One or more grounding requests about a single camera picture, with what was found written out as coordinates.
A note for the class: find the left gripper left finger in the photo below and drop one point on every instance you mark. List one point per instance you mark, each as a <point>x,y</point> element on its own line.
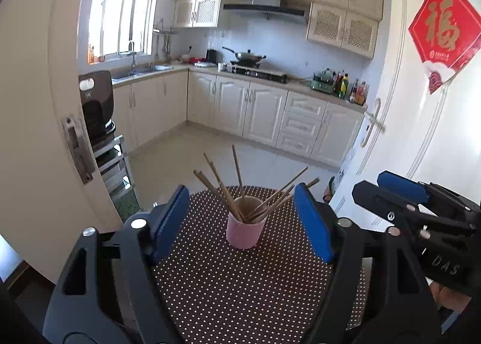
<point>107,291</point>

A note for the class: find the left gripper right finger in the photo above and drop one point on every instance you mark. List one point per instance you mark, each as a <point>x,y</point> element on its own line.
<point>399,307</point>

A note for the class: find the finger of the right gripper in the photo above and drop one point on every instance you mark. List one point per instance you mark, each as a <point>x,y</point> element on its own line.
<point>402,187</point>
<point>397,210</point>

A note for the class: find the pink cup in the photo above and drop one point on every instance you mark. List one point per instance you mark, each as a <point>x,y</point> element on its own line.
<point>240,235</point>

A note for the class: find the green kitchen appliance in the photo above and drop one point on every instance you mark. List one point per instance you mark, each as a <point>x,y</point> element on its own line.
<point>323,81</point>

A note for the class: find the person hand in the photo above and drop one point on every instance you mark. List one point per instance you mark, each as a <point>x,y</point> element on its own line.
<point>448,298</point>

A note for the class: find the brown dotted round placemat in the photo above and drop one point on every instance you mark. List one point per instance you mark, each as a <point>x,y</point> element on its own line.
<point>218,294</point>

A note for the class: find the red sauce bottle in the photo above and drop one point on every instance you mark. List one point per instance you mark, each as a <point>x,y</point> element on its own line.
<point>360,94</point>

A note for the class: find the yellow green bottle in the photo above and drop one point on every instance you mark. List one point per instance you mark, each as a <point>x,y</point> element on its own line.
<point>343,86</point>

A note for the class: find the metal storage rack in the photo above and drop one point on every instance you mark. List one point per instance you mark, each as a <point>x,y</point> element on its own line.
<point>114,164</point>

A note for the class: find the red fu door decoration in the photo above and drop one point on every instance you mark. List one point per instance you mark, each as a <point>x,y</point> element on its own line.
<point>446,34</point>

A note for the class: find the gas stove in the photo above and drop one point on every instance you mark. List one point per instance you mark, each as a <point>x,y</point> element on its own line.
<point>274,76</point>

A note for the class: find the door strike plate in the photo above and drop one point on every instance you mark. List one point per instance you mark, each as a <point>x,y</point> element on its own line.
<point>79,147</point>

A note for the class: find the brown rice cooker appliance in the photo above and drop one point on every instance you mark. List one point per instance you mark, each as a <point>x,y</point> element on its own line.
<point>97,102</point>

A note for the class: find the black wok on stove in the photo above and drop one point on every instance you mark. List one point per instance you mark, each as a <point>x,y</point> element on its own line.
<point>247,57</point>

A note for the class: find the black kettle on counter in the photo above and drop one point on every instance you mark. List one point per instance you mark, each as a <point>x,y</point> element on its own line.
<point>213,56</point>

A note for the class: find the sink faucet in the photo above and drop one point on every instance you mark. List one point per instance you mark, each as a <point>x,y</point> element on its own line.
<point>133,54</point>

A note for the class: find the range hood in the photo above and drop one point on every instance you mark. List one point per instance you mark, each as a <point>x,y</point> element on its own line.
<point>266,7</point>

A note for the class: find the door handle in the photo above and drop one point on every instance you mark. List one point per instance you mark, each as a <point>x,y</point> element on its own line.
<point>374,122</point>

